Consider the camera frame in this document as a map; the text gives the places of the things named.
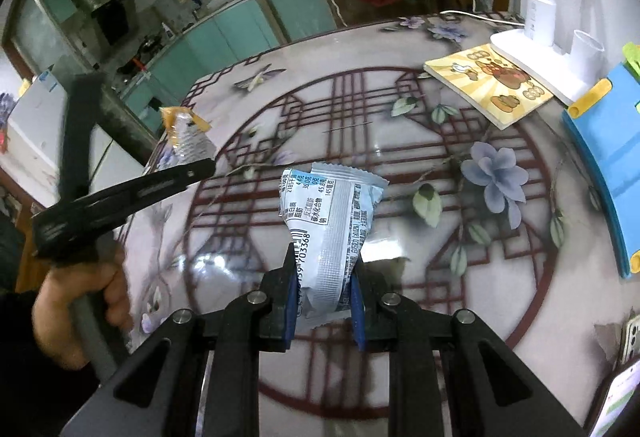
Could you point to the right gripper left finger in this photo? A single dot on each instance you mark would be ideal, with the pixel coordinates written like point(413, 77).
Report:
point(196, 374)

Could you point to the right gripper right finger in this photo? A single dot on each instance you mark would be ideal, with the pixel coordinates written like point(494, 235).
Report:
point(449, 374)

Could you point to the orange clear snack wrapper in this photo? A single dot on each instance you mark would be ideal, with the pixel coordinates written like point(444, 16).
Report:
point(187, 139)

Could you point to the silver blue snack wrapper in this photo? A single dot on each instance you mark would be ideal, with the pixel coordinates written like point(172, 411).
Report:
point(329, 213)

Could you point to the teal kitchen cabinets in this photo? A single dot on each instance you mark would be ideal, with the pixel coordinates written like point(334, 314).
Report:
point(229, 31)

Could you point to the white refrigerator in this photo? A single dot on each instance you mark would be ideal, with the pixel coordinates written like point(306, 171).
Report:
point(33, 149)

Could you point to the smartphone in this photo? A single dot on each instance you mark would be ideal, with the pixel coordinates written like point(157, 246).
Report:
point(612, 398)

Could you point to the black range hood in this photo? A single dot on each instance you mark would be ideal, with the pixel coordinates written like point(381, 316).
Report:
point(107, 24)

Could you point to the yellow picture book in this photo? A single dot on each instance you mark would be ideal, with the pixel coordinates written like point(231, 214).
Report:
point(497, 88)

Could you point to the blue green toy box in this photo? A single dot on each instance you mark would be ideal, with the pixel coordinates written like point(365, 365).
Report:
point(604, 124)

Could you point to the white desk lamp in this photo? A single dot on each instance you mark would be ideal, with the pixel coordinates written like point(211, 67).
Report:
point(568, 75)

